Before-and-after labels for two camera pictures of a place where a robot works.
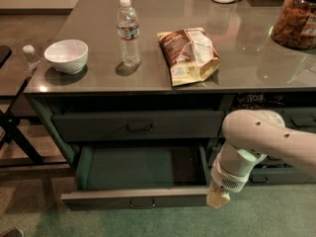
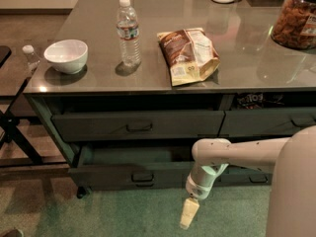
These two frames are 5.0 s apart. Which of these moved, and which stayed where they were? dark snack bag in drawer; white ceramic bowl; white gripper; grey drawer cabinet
Moved: white gripper
Stayed: grey drawer cabinet; white ceramic bowl; dark snack bag in drawer
